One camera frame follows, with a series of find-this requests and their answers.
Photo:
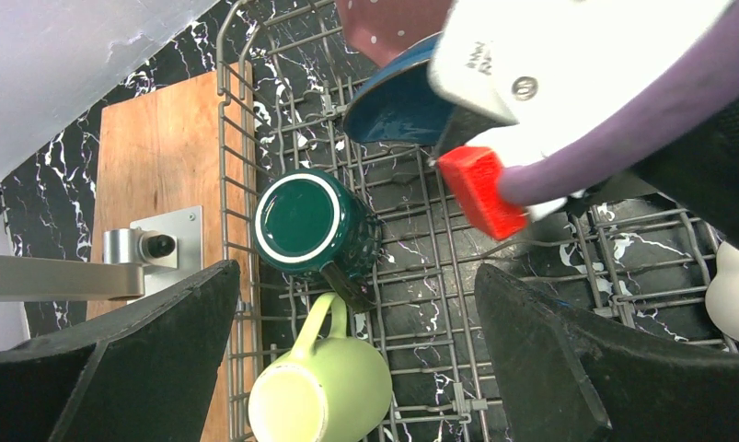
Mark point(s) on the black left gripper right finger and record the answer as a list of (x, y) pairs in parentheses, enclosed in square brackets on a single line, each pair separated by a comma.
[(566, 374)]

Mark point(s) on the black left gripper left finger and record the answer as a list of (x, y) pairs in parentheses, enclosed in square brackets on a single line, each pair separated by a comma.
[(113, 378)]

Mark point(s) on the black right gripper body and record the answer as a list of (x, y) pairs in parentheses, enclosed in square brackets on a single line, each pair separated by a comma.
[(700, 171)]

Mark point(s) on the pink patterned bowl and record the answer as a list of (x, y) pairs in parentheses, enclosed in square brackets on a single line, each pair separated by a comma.
[(722, 295)]

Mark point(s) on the light green ceramic mug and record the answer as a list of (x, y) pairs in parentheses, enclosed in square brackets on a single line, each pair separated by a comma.
[(328, 387)]

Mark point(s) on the dark green glossy mug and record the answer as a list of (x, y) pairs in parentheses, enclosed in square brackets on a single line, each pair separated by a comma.
[(310, 225)]

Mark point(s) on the dark blue plate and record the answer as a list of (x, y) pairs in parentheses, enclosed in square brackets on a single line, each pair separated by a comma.
[(397, 104)]

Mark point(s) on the pink polka dot plate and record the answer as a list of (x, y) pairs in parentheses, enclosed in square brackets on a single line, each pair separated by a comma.
[(383, 29)]

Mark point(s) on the grey wire dish rack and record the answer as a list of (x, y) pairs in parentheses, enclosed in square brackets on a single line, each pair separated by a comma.
[(285, 76)]

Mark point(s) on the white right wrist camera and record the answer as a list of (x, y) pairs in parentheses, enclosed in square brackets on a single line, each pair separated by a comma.
[(553, 97)]

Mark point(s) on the wooden board with bracket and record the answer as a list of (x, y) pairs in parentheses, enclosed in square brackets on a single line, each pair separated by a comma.
[(189, 144)]

